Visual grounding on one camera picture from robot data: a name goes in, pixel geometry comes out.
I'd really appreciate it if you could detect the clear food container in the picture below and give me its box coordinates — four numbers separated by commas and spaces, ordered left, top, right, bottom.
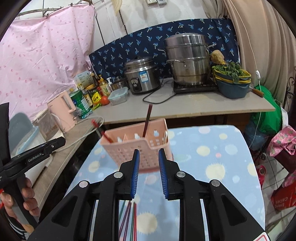
108, 87, 128, 105

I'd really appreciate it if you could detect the pink dotted curtain cloth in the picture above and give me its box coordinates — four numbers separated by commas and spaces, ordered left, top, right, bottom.
0, 4, 95, 118

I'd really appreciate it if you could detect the pink floral cloth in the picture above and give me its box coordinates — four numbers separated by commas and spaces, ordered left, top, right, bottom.
267, 126, 296, 157

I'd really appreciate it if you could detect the bright red chopstick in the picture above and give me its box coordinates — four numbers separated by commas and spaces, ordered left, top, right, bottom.
91, 119, 113, 143
132, 203, 137, 241

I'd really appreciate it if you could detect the green chopstick gold band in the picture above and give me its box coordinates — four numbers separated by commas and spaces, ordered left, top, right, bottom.
118, 200, 126, 222
129, 202, 135, 241

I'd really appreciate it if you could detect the red gift bag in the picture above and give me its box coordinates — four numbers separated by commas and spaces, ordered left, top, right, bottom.
271, 182, 296, 211

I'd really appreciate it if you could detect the stainless steel steamer pot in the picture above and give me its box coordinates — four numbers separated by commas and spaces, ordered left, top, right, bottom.
164, 33, 210, 86

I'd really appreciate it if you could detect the beige curtain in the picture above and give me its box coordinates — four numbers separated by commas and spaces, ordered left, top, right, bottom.
202, 1, 295, 102

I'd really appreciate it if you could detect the black induction cooktop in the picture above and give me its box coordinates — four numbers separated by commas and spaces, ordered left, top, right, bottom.
173, 81, 218, 94

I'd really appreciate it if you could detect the pink electric kettle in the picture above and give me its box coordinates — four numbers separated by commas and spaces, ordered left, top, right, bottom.
47, 91, 77, 132

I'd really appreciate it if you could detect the silver rice cooker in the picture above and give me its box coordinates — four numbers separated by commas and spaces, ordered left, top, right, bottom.
125, 57, 161, 95

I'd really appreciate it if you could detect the person's left hand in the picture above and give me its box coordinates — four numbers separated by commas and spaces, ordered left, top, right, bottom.
1, 178, 40, 220

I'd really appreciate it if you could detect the green tin can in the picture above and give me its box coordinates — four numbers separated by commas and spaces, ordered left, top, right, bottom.
70, 90, 92, 119

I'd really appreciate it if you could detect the yellow condiment bottle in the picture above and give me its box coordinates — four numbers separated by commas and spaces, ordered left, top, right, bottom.
99, 75, 111, 97

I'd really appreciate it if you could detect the white storage box blue lid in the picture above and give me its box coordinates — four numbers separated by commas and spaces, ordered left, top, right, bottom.
9, 113, 53, 185

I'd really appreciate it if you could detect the green bag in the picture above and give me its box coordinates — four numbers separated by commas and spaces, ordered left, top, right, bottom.
250, 85, 284, 136

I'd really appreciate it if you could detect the green chopstick gold band right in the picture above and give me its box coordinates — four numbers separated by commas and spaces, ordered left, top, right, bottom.
129, 202, 135, 241

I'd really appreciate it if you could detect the pink perforated utensil basket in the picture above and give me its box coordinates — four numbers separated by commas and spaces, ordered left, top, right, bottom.
100, 118, 173, 172

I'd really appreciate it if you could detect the maroon chopstick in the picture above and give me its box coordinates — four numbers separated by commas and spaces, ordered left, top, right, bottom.
123, 202, 132, 241
142, 104, 152, 138

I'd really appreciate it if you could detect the white cord with switch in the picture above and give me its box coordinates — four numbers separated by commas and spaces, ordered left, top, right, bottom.
227, 0, 263, 149

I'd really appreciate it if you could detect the light blue dotted tablecloth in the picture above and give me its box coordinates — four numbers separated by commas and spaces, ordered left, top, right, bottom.
64, 124, 266, 241

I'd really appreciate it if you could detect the dark blue basin stack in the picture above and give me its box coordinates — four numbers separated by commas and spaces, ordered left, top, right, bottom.
212, 62, 251, 99

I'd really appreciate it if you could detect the navy floral backsplash cloth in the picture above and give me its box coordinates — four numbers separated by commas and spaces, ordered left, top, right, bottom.
89, 18, 240, 79

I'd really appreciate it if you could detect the orange tomato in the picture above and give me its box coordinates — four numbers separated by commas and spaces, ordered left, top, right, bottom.
100, 96, 110, 106

